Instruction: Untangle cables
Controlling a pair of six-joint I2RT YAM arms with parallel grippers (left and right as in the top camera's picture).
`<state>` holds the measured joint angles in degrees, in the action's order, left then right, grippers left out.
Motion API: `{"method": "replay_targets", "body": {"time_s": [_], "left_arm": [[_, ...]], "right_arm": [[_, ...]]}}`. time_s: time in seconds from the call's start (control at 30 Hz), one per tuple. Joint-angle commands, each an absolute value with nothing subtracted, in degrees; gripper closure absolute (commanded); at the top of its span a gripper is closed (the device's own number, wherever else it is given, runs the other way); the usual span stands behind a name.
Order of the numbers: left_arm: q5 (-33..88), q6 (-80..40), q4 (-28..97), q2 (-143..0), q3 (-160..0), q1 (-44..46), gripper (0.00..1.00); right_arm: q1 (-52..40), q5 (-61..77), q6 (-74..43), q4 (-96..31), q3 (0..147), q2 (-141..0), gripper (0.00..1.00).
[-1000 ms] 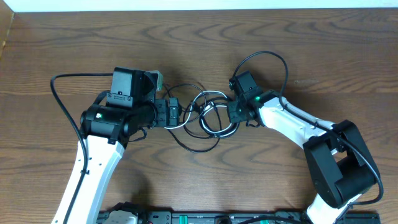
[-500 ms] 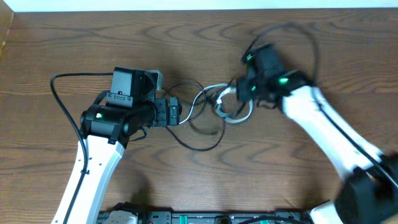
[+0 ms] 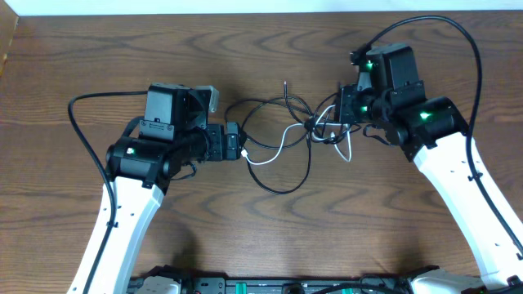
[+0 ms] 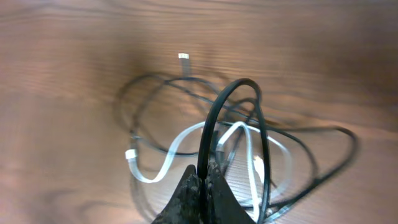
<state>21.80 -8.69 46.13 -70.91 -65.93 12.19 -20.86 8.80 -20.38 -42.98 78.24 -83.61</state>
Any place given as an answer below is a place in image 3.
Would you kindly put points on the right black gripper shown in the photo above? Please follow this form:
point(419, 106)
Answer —
point(347, 95)

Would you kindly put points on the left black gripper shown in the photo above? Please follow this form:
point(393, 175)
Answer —
point(221, 148)

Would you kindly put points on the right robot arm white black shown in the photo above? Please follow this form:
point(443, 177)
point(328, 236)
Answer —
point(432, 134)

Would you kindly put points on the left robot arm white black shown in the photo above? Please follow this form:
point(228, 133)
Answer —
point(173, 133)

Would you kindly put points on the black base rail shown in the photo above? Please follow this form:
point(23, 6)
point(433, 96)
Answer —
point(265, 283)

